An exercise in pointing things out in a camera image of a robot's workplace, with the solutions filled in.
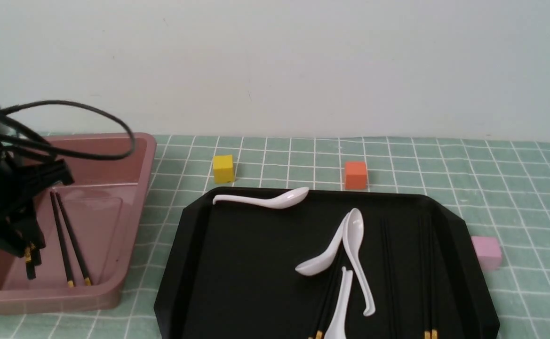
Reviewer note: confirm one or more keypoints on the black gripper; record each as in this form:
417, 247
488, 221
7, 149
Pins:
19, 227

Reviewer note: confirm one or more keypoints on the white spoon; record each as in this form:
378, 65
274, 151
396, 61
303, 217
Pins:
336, 329
281, 202
321, 262
352, 237

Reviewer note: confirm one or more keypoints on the pink plastic bin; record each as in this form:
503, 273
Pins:
104, 205

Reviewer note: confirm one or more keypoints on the black chopstick in bin right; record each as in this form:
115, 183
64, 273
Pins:
74, 241

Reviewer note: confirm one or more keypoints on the black chopstick in bin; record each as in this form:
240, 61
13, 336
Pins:
61, 241
74, 241

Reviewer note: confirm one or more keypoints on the black chopstick in bin left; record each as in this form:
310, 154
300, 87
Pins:
61, 241

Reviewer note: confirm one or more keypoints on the yellow wooden cube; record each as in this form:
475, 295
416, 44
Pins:
223, 169

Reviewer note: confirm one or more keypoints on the black plastic tray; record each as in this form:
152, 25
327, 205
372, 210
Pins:
231, 271

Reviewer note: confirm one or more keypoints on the white spoon at tray top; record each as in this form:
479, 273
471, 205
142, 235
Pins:
281, 202

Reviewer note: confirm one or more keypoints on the black chopstick centre pair left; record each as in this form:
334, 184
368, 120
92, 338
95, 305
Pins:
324, 306

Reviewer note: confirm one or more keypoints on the black chopstick pair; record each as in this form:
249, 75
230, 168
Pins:
324, 306
330, 306
425, 278
433, 305

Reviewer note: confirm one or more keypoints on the black chopstick centre pair right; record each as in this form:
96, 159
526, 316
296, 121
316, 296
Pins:
330, 306

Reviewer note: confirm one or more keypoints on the orange wooden cube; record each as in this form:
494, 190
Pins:
355, 175

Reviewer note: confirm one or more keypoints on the black chopstick plain right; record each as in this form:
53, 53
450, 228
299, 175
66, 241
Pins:
390, 281

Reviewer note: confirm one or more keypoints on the black chopstick right pair left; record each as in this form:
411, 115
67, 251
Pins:
425, 278

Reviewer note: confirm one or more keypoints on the pink wooden cube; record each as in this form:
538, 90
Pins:
488, 251

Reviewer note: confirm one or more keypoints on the green checkered tablecloth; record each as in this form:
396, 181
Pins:
500, 188

